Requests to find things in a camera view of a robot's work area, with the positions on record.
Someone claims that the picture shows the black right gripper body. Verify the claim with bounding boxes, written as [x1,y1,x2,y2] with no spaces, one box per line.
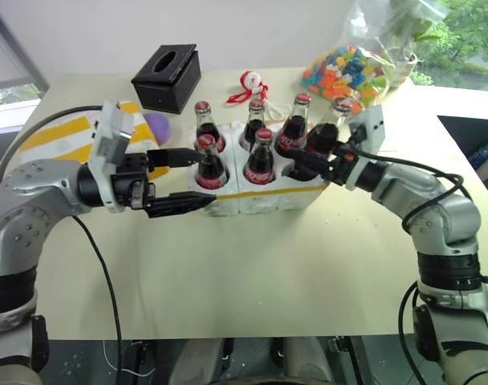
[326,143,360,186]

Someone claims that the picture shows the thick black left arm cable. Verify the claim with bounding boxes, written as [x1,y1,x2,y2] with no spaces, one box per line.
[0,104,105,181]

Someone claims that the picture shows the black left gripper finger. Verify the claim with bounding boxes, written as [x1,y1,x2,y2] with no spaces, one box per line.
[146,191,218,220]
[146,148,204,169]

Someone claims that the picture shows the black tissue box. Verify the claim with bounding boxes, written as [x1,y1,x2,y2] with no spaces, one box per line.
[131,43,202,116]

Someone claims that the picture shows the santa ornament red string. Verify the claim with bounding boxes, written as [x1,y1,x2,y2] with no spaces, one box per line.
[226,70,269,105]

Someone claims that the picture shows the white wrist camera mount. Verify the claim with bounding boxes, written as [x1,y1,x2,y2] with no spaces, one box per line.
[87,99,135,214]
[345,104,387,192]

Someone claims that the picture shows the white cord loop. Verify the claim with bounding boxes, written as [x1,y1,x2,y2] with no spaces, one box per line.
[263,98,293,121]

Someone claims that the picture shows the thin white wire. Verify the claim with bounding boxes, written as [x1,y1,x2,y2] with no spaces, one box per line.
[102,339,157,378]

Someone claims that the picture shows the blue water bottle pack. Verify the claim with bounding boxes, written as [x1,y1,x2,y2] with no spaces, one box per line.
[466,138,488,173]

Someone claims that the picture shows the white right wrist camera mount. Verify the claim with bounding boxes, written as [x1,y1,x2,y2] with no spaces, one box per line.
[345,104,387,192]

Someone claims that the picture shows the purple plush ball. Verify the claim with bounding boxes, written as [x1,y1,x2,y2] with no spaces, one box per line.
[141,111,173,148]

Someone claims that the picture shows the dark open bin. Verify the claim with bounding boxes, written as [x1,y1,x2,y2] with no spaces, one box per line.
[435,115,488,193]

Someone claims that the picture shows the white foam crate yellow tape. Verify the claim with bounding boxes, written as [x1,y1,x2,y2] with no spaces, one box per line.
[186,120,332,218]

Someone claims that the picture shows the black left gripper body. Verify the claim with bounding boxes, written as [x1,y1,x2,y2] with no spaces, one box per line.
[109,150,157,212]

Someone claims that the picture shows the glass cola bottle red cap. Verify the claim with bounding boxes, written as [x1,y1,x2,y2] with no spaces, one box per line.
[192,134,232,190]
[193,100,228,153]
[275,92,313,158]
[242,99,268,150]
[242,128,276,187]
[304,97,353,162]

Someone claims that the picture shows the bag of colourful blocks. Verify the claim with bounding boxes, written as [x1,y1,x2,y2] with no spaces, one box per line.
[299,43,390,114]

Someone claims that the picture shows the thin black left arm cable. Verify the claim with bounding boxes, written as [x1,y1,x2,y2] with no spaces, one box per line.
[70,214,124,385]

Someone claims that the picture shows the dark window frame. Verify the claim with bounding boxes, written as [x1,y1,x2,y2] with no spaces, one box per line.
[0,0,50,94]

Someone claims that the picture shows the black right arm lower cable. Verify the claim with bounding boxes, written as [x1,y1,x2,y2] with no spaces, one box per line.
[397,279,429,385]

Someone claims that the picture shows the white plant pot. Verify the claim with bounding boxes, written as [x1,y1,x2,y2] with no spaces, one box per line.
[386,51,419,88]

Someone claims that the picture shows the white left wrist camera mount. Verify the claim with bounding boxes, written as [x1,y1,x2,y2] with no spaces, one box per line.
[87,99,135,214]

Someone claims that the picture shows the clear plastic bag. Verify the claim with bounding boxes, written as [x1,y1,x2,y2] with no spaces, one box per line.
[345,0,451,88]

